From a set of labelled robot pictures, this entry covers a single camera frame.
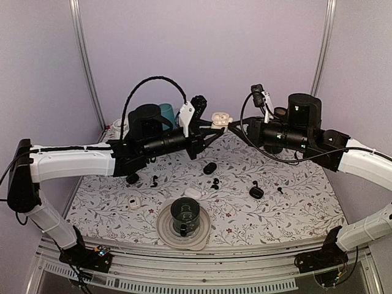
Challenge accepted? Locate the cream earbud case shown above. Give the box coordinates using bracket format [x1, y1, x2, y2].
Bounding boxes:
[127, 196, 141, 210]
[211, 112, 233, 129]

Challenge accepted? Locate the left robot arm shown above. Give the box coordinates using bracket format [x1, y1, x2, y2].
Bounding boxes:
[4, 102, 225, 266]

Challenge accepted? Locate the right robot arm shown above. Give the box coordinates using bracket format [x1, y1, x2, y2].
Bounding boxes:
[228, 91, 391, 190]

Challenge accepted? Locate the black oval earbud case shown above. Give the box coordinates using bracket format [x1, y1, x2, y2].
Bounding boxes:
[203, 162, 217, 175]

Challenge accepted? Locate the black case with gold line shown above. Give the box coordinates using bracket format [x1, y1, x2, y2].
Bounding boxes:
[249, 186, 264, 200]

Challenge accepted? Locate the small black round case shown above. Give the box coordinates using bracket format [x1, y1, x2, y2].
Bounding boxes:
[126, 173, 139, 185]

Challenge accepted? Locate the teal vase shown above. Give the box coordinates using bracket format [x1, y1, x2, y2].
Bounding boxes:
[159, 103, 176, 129]

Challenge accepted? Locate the dark brown vase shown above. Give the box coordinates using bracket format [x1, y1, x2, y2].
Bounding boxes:
[274, 107, 287, 120]

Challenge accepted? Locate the black stem earbud pair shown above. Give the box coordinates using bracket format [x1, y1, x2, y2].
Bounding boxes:
[151, 175, 158, 187]

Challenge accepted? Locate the dark glass mug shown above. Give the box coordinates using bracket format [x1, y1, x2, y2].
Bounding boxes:
[170, 197, 200, 237]

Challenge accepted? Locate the white ribbed vase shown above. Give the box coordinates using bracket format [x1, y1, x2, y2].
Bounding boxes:
[111, 118, 129, 139]

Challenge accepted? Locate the grey ceramic plate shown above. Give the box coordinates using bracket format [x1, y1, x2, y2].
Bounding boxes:
[156, 200, 211, 251]

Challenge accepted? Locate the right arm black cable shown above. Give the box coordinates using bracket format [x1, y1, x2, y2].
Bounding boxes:
[239, 91, 392, 166]

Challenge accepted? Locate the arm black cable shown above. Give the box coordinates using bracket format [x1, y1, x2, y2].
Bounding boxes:
[121, 76, 188, 141]
[239, 91, 392, 166]

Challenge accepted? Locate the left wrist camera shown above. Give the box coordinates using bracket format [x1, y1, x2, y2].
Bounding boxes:
[177, 95, 207, 138]

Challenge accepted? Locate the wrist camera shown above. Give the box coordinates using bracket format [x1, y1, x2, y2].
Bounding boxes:
[177, 95, 207, 138]
[251, 84, 273, 123]

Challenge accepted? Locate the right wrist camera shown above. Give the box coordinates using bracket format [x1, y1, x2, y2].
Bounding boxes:
[251, 84, 273, 123]

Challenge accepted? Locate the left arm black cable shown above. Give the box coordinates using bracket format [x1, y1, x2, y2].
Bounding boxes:
[121, 76, 188, 141]

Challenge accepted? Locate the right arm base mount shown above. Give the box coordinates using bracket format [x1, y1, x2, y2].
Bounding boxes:
[294, 249, 349, 273]

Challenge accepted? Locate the right aluminium frame post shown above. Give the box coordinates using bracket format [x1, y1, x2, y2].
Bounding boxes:
[311, 0, 337, 96]

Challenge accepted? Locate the aluminium frame post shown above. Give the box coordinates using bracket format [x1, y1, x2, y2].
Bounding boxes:
[311, 0, 337, 96]
[69, 0, 107, 130]

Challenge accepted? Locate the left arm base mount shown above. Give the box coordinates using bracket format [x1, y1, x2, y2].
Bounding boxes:
[59, 245, 113, 273]

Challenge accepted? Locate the left aluminium frame post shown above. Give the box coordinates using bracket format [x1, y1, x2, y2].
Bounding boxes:
[69, 0, 107, 130]

